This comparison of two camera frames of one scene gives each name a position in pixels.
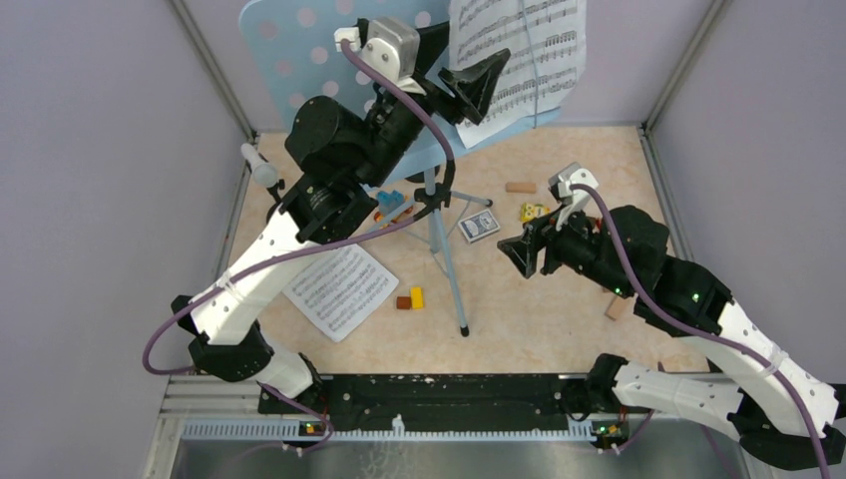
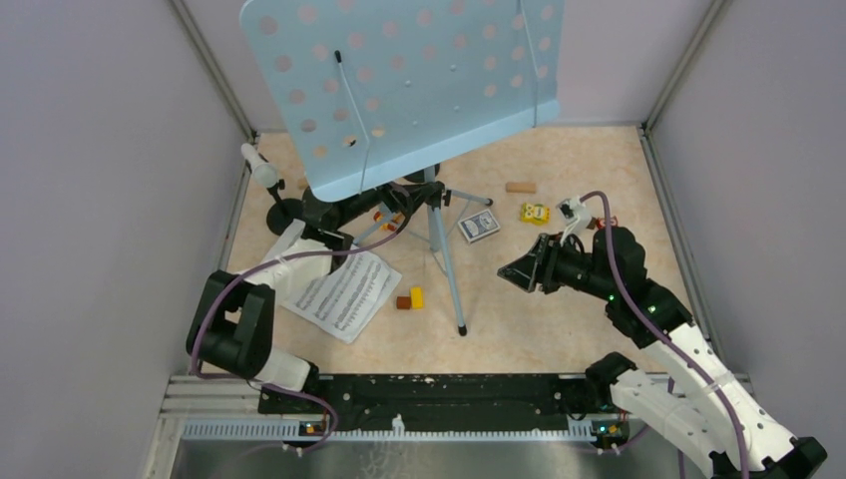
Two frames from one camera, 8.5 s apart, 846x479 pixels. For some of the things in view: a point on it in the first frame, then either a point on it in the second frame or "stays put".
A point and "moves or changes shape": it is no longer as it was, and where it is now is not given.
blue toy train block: (389, 201) → (388, 221)
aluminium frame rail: (196, 395) stays put
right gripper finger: (523, 250) → (523, 272)
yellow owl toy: (528, 212) stays put
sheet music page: (339, 287) moves or changes shape
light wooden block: (521, 188) stays put
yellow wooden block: (416, 296) stays put
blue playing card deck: (479, 226) stays put
